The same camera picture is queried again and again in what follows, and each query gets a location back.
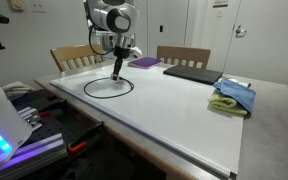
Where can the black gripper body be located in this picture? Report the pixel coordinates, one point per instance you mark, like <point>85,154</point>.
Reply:
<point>121,53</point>

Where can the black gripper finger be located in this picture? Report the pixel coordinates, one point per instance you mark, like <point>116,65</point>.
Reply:
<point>119,63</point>
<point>114,70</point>

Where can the white power adapter cube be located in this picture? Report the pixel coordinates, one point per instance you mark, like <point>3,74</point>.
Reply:
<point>117,78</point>

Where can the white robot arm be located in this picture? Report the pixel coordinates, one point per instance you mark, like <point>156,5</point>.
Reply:
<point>121,19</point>

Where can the purple notebook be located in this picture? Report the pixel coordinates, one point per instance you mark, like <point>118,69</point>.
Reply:
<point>144,63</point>

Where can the light wooden chair left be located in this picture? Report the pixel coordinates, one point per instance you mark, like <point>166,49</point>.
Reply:
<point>71,57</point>

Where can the white whiteboard mat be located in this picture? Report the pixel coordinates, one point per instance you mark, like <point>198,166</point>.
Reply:
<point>171,110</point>

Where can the brown wooden chair right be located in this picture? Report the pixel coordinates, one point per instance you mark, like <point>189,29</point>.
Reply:
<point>186,56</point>

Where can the black laptop sleeve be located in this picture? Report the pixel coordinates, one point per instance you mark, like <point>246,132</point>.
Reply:
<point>194,74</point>

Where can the yellow-green folded cloth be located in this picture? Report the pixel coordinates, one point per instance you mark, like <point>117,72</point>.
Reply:
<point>226,104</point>

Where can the blue microfiber cloth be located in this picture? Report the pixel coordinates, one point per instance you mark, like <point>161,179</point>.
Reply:
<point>243,95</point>

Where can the orange handled clamp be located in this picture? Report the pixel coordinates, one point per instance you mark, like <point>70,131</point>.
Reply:
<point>81,142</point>

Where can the silver door handle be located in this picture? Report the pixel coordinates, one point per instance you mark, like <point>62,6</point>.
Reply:
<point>240,32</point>

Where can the aluminium rail frame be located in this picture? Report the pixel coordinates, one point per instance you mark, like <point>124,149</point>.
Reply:
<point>36,155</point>

